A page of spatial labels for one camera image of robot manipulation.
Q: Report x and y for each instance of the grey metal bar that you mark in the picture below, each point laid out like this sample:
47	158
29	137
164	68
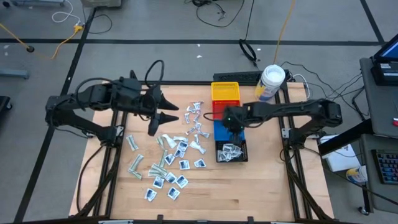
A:
14	73

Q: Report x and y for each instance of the black box white labels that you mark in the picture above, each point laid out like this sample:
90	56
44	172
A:
385	74

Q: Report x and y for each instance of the black desk caster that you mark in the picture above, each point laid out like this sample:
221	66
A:
362	210

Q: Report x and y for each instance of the grey desk with laptop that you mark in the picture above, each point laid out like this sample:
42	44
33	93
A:
379	109

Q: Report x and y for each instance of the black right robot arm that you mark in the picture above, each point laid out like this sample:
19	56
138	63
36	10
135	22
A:
280	107

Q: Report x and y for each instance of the black power strip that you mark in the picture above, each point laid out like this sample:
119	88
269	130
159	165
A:
236	76

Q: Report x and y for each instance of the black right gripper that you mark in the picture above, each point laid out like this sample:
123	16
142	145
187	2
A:
235	133

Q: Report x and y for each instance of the black corner bracket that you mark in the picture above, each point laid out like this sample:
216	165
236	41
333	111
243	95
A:
133	74

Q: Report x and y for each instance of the plain white gauze packet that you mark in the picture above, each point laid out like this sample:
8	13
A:
197	147
169	140
180	138

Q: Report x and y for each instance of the yellow plastic bin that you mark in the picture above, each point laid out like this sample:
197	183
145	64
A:
225	91

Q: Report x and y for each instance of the small red item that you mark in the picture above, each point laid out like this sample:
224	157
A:
395	122

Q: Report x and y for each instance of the grey desk with keyboard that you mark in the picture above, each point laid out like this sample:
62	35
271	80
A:
385	196

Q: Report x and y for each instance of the blue plastic bin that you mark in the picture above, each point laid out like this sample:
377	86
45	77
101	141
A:
218	132

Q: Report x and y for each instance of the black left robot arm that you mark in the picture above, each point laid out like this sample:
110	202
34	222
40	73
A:
93	93

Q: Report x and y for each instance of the red plastic bin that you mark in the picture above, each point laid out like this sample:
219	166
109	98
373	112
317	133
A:
216	105

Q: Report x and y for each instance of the small white red-print sachet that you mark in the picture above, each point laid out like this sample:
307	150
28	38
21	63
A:
187	118
190	109
198	126
196	118
190	130
204	134
197	105
196	138

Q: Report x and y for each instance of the yellow blue labelled jar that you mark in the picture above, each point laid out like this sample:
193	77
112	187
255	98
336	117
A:
356	175

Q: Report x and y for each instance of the black wheeled base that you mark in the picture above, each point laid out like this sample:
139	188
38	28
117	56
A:
4	104

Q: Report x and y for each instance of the black laptop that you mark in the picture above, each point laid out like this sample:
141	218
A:
387	51

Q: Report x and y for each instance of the grey box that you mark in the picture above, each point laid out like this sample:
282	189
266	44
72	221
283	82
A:
101	2

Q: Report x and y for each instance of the black table clamp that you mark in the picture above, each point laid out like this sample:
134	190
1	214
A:
250	217
160	217

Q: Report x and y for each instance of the black plastic bin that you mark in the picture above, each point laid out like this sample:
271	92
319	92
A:
244	157

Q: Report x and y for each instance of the black keyboard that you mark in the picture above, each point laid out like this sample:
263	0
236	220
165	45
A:
387	166

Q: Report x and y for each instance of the white-lidded plastic jar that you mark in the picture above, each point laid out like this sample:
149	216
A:
273	76

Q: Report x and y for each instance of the grey metal base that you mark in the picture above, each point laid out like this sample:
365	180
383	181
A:
37	2

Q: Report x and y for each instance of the black desk support bar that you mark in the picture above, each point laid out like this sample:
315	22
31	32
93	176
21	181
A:
345	141

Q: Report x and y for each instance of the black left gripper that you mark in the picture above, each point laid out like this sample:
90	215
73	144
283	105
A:
149	107

